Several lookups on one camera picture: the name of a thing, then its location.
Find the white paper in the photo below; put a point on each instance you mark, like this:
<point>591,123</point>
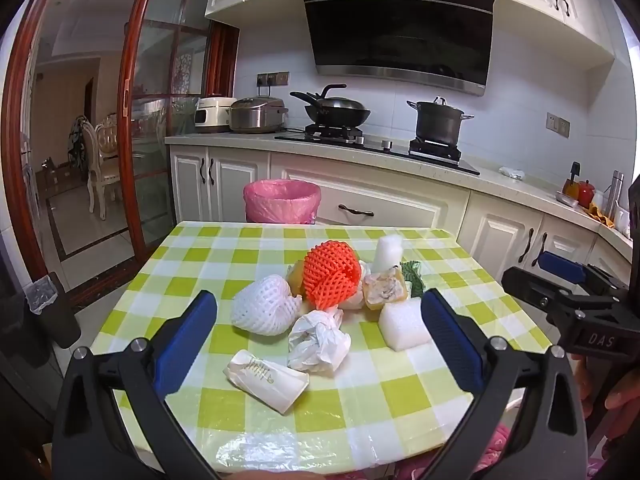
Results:
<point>320,342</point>

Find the red wooden sliding door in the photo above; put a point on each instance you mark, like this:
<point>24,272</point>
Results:
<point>132,110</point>

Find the black gas stove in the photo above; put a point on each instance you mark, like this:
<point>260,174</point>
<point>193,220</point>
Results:
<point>380,152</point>

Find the steel bottle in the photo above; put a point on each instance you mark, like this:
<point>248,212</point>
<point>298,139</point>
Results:
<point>616,190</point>

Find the red wooden door frame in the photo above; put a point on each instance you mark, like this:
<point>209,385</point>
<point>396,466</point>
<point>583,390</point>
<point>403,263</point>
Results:
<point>20,135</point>

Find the pink patterned clothing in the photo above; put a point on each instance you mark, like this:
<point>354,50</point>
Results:
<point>492,447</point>

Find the cardboard boxes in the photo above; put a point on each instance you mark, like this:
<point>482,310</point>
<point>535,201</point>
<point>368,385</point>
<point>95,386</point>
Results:
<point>60,175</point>

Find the silver pressure cooker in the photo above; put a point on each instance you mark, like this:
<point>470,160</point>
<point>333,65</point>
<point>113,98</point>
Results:
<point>257,115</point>

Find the white dining chair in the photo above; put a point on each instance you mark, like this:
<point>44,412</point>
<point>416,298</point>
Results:
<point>100,160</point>

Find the orange foam fruit net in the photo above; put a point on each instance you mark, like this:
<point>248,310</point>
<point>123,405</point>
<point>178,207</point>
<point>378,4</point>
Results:
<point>327,272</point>

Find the black floor bin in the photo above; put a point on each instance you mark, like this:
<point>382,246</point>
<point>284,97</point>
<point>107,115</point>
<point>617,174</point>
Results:
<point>55,320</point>

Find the green wrapper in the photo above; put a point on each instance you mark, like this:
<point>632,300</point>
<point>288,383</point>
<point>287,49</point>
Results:
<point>414,275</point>

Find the white rice cooker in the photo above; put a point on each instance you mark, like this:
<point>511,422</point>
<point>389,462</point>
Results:
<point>210,115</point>

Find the black range hood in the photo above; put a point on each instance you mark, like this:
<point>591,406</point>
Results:
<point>395,25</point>

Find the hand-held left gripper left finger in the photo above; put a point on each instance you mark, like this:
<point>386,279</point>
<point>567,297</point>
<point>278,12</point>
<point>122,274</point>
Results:
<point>185,345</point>

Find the black wok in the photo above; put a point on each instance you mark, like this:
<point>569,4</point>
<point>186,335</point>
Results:
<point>337,112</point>

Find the tall white foam block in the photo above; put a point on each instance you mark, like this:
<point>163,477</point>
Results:
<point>389,255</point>

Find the wall power outlet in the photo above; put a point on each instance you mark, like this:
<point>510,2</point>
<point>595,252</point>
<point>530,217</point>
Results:
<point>272,79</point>

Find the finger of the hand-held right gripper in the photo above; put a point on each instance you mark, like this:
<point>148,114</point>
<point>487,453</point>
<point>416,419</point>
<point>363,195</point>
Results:
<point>562,263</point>
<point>530,287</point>

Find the person's right hand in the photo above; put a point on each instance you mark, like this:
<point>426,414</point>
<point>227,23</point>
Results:
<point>625,392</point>

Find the wall switch plate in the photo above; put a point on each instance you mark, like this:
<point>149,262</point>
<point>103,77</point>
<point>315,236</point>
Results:
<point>558,125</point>

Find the dark cloth on chair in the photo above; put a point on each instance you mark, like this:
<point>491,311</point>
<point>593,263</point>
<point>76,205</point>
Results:
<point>76,142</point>

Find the white printed paper wrapper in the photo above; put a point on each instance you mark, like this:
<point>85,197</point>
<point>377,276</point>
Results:
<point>265,377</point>

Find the black-capped sauce bottle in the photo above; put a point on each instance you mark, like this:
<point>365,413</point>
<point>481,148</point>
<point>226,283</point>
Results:
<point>571,182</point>

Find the white lower kitchen cabinet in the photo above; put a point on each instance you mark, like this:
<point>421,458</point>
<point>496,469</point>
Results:
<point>400,195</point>

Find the green checked tablecloth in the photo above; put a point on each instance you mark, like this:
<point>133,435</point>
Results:
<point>400,400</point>

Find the wide white foam block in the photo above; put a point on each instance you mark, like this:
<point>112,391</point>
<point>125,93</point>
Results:
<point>402,325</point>

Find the dark stockpot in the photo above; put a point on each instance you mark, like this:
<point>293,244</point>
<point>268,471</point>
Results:
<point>440,122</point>

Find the white foam fruit net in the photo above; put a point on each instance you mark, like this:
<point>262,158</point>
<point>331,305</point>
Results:
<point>265,307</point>

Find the bin with pink bag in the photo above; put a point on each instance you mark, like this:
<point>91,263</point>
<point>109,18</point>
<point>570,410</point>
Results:
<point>280,205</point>

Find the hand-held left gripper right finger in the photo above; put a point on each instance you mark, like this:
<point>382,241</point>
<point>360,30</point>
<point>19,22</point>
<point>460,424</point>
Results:
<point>450,340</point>

